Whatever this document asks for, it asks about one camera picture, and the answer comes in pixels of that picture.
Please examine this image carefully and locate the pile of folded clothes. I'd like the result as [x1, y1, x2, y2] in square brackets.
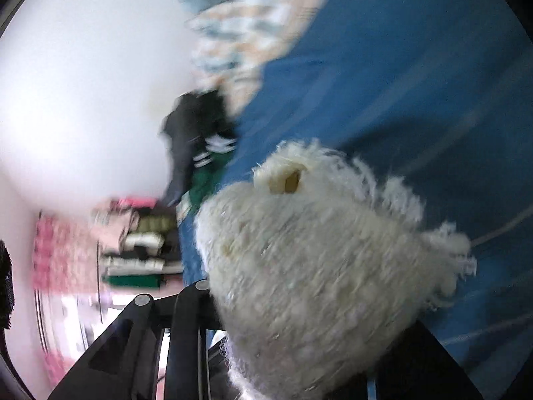
[89, 196, 184, 290]

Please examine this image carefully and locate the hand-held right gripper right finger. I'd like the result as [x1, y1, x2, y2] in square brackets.
[366, 319, 488, 400]

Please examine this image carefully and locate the folded black jacket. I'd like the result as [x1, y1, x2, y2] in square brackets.
[160, 89, 238, 207]

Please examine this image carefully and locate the white tweed jacket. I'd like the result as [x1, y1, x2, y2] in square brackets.
[194, 137, 477, 400]

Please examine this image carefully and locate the folded green striped sweater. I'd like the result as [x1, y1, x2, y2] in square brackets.
[175, 133, 238, 226]

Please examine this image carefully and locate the pink patterned cloth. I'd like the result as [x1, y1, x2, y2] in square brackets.
[32, 212, 103, 296]

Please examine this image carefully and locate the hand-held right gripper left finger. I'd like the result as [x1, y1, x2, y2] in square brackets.
[48, 279, 228, 400]

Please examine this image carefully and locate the blue striped plaid bed sheet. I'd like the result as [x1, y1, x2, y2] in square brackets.
[179, 0, 533, 400]

